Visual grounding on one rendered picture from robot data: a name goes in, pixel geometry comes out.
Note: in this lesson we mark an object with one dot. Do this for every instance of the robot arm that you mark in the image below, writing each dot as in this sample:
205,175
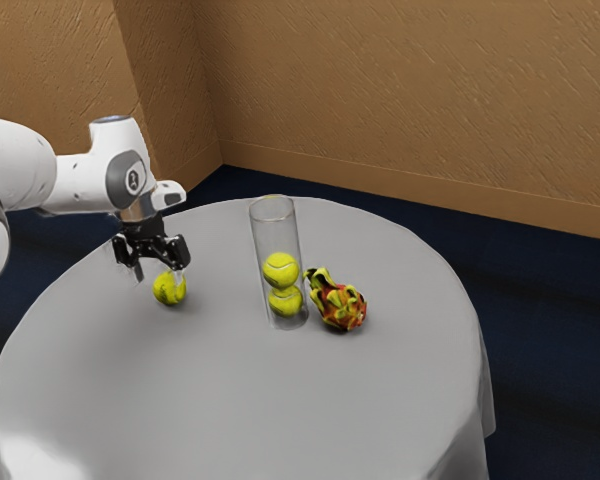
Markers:
25,170

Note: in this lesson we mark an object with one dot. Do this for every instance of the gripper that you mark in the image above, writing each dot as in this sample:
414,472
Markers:
152,242

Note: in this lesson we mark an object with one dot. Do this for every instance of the clear plastic tube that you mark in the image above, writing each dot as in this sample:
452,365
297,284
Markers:
275,240

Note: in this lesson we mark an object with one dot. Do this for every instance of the yellow tennis ball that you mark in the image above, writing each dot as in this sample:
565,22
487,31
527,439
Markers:
285,301
168,289
280,269

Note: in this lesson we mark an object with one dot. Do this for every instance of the red dragon fruit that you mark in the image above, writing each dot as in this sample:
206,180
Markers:
340,302

